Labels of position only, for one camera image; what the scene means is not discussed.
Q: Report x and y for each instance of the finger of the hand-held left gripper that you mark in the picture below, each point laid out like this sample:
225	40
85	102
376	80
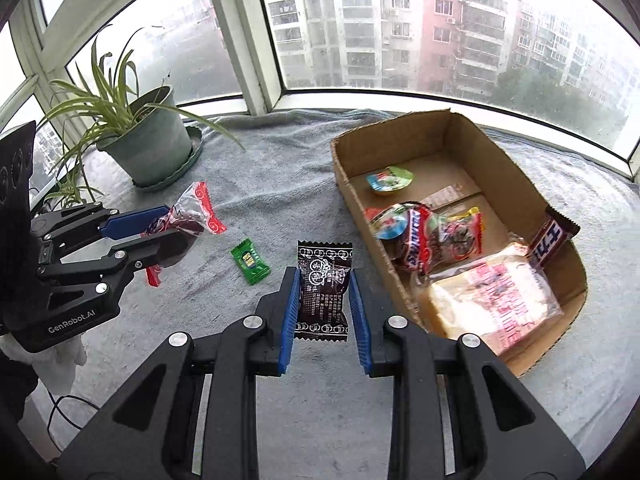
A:
130	222
160	250

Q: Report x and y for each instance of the heart-shaped egg pack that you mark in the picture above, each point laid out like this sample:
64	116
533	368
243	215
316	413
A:
387	222

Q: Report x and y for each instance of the green plant pot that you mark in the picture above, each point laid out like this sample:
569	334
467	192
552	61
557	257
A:
150	150

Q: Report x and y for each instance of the clear bread packet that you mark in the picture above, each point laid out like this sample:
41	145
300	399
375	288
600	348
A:
495	300

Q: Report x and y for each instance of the dark patterned snack packet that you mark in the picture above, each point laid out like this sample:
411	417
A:
320	290

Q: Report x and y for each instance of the cardboard box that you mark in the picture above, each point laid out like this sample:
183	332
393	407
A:
500	160

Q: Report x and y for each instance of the person's left hand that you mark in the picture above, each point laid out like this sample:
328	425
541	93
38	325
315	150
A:
55	360

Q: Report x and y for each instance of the clear red-edged dark snack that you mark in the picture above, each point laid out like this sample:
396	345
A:
192	207
457	235

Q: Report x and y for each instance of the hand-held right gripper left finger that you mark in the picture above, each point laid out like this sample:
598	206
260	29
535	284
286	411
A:
290	315

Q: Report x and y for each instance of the green wrapped candy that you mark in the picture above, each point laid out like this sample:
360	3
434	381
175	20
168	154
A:
250	260

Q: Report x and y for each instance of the apartment buildings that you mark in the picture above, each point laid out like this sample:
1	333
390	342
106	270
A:
400	25

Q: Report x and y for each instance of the jelly cup green lid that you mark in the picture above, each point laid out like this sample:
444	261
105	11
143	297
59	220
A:
390	180

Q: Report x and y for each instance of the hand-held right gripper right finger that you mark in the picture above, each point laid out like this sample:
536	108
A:
360	320

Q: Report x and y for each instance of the white window frame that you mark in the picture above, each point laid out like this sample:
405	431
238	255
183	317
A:
260	60

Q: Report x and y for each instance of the green pot saucer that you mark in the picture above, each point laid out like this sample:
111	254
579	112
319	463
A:
195	152

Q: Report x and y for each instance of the spider plant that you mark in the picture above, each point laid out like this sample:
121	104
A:
120	115

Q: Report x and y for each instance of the brown chocolate bar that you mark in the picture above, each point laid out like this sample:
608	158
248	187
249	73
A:
550	237
412	245

